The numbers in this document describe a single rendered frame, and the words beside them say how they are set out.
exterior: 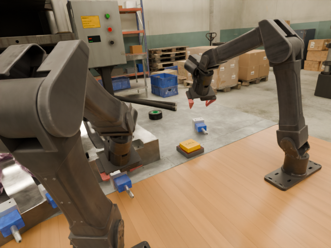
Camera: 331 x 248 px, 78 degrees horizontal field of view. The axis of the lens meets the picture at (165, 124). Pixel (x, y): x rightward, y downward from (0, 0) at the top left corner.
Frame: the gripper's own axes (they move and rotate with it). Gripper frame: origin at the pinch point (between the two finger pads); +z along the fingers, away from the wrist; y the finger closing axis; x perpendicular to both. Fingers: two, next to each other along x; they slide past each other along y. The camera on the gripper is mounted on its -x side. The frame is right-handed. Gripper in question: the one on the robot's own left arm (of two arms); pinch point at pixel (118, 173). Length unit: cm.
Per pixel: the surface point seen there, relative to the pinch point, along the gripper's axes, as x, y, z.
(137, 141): -10.0, -11.5, 1.6
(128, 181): 4.6, -1.1, -1.7
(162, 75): -307, -242, 218
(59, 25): -93, -4, -4
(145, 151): -4.9, -12.0, 1.4
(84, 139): -23.8, 4.4, 8.8
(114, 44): -97, -37, 12
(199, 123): -12.1, -45.1, 6.7
